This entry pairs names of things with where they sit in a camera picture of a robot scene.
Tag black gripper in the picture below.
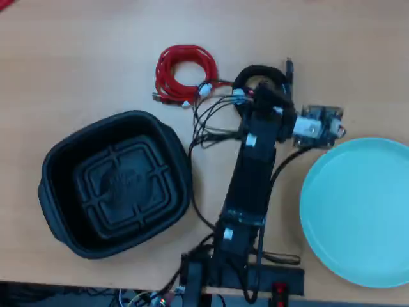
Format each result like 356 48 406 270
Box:
249 85 297 144

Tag black charging cable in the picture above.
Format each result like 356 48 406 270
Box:
231 57 297 111

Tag red braided charging cable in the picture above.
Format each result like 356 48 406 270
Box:
150 44 258 109

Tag black rectangular plastic bowl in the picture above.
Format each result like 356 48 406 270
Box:
37 109 193 260

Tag light blue plate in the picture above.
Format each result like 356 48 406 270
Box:
299 137 409 288

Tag black table clamp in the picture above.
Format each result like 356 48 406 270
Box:
185 260 205 307

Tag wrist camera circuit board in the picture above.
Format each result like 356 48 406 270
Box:
292 104 348 150

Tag thin black servo wires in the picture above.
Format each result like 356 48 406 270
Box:
187 91 256 231

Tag black camera usb cable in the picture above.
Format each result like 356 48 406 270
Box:
244 146 309 303

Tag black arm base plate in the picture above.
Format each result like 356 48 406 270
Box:
180 252 306 298

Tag red clamp handle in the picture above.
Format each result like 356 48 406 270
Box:
269 281 291 307

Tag controller board with coloured wires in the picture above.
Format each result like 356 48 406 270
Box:
118 286 186 307

